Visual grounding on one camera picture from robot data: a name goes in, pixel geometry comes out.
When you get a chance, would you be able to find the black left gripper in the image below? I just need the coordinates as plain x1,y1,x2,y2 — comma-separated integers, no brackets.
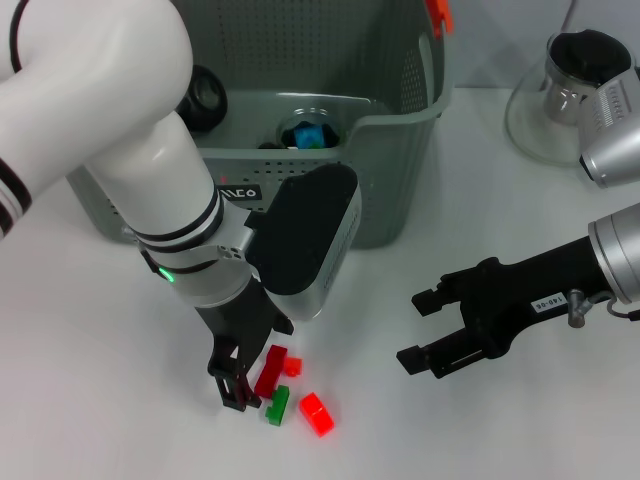
193,282,296,412

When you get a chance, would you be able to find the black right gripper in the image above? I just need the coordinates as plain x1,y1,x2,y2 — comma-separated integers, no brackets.
396,234,619,380

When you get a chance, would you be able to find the dark red long brick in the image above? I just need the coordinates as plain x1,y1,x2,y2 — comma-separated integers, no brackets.
253,343,290,400

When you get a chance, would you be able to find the green toy brick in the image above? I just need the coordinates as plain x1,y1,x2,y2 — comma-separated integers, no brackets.
264,384,292,427

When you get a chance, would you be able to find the orange red slope brick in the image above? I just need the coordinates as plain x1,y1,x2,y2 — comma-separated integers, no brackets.
298,392,336,439

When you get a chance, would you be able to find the blue square toy plate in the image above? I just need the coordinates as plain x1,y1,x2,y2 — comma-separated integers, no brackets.
293,127,324,150

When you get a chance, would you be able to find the glass teacup black sleeve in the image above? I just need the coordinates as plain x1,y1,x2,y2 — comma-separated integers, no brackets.
257,107,346,151
175,64,230,135

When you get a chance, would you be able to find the grey perforated storage basket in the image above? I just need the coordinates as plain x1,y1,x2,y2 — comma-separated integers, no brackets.
64,0,456,251

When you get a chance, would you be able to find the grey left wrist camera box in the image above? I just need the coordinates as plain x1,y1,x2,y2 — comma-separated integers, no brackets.
243,164,361,322

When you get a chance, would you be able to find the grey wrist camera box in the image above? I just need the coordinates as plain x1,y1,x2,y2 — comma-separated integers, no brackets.
579,69,640,190
243,164,361,322

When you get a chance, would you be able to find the glass pitcher black handle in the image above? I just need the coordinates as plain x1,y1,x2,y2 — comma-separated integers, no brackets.
504,29,636,169

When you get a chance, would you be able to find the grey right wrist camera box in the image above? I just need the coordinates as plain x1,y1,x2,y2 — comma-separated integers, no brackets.
579,69,640,190

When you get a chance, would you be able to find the orange basket handle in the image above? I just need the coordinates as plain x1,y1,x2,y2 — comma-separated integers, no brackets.
424,0,455,39

